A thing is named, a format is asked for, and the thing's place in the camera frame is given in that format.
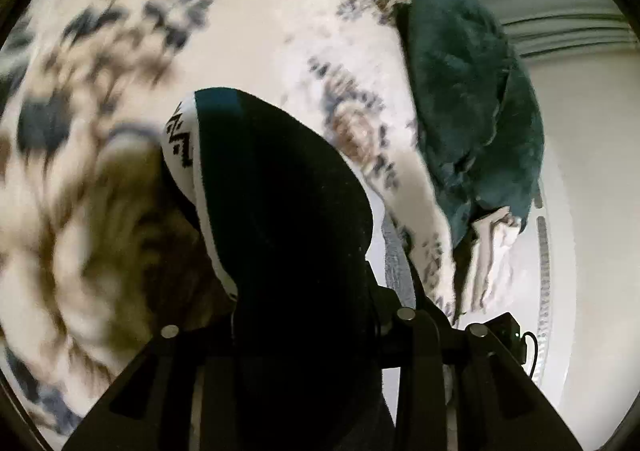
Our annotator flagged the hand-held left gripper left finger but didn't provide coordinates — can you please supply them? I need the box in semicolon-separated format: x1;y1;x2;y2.
62;324;242;451

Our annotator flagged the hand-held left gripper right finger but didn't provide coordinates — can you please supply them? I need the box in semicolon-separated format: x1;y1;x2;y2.
366;273;584;451

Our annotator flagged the dark underwear with white waistband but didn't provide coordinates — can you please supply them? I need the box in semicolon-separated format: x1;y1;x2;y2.
162;87;417;451

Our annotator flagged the white crumpled cloth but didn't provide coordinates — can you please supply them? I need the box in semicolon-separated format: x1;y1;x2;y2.
452;207;522;318

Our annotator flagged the teal fleece blanket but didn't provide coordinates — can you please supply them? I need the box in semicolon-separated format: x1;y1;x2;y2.
394;0;546;250

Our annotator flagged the floral printed bedsheet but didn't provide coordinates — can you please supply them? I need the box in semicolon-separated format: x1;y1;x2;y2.
0;0;463;438

